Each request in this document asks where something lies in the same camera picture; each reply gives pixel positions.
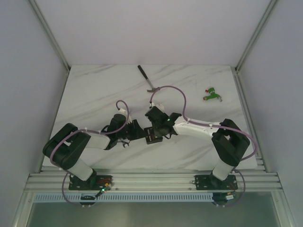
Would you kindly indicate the aluminium corner post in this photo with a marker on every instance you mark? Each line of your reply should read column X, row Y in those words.
column 256, row 34
column 55, row 45

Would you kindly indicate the green red plastic connector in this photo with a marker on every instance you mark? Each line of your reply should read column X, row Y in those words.
column 211, row 94

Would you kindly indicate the black fuse box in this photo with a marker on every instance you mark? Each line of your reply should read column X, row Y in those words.
column 151, row 137

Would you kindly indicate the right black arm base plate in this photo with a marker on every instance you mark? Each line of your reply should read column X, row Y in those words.
column 209, row 182

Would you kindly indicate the left aluminium corner post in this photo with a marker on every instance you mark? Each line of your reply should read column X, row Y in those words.
column 55, row 45

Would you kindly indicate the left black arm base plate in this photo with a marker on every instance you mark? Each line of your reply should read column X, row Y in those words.
column 94, row 183

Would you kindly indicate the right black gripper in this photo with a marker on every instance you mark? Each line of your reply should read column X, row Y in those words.
column 161, row 134

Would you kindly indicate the slotted grey cable duct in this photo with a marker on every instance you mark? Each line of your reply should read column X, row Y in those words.
column 141, row 197

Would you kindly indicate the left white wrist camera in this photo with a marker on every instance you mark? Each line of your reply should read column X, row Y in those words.
column 126, row 114

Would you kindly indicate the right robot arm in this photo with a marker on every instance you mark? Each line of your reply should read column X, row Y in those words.
column 229, row 141

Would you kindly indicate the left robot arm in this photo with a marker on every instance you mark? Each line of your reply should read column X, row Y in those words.
column 67, row 145

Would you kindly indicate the black handled claw hammer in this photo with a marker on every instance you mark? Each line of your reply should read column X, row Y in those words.
column 152, row 89

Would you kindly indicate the aluminium front rail frame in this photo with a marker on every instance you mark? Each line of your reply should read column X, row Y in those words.
column 52, row 180

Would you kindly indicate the right aluminium corner post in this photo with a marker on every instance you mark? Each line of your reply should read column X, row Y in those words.
column 256, row 34

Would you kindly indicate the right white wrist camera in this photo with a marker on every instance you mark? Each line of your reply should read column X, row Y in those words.
column 159, row 106

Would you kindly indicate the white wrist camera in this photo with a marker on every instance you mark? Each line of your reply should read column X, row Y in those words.
column 159, row 106
column 126, row 114

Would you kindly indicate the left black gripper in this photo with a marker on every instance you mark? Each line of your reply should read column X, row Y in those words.
column 137, row 130

